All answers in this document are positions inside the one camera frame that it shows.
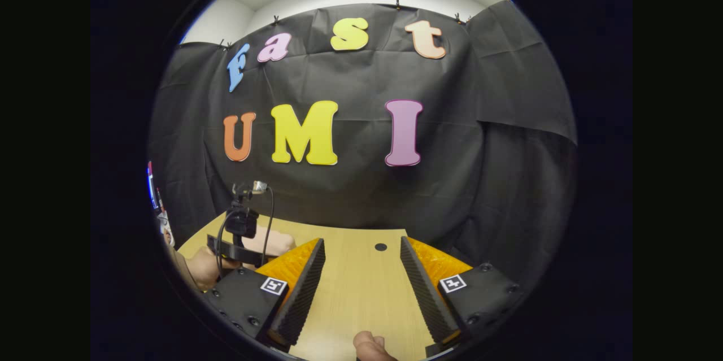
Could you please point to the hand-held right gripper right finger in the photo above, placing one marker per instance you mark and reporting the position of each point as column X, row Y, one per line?
column 429, row 299

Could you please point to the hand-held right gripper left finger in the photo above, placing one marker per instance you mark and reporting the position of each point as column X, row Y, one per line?
column 299, row 299

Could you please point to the white blurry object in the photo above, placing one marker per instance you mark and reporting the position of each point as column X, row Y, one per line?
column 167, row 231

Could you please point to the black backdrop cloth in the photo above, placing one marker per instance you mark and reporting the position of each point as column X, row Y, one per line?
column 350, row 197

